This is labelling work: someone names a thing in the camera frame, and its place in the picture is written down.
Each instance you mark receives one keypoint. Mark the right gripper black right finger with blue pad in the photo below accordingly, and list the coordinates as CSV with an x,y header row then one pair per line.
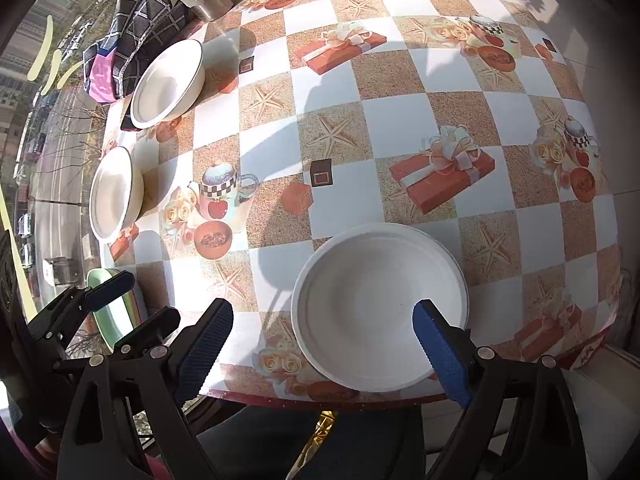
x,y
518,418

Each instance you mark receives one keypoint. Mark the person legs dark trousers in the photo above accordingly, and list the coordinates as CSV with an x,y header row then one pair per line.
x,y
264,443

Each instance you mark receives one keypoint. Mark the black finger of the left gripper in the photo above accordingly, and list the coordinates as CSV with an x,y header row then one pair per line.
x,y
150,334
52,329

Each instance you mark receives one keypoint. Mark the large white paper plate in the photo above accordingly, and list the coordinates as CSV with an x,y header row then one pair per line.
x,y
353,300

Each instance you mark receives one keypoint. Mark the green square plastic plate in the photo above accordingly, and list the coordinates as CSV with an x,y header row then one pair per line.
x,y
121,316

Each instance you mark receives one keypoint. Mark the white paper bowl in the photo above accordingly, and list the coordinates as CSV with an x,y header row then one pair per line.
x,y
116,195
170,85

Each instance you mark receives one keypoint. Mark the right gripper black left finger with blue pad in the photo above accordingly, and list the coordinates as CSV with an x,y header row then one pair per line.
x,y
100,441

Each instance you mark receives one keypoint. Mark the checkered patterned tablecloth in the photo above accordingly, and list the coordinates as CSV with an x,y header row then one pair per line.
x,y
457,117

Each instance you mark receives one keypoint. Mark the black checkered cloth bag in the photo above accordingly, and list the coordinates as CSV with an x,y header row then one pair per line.
x,y
139,31

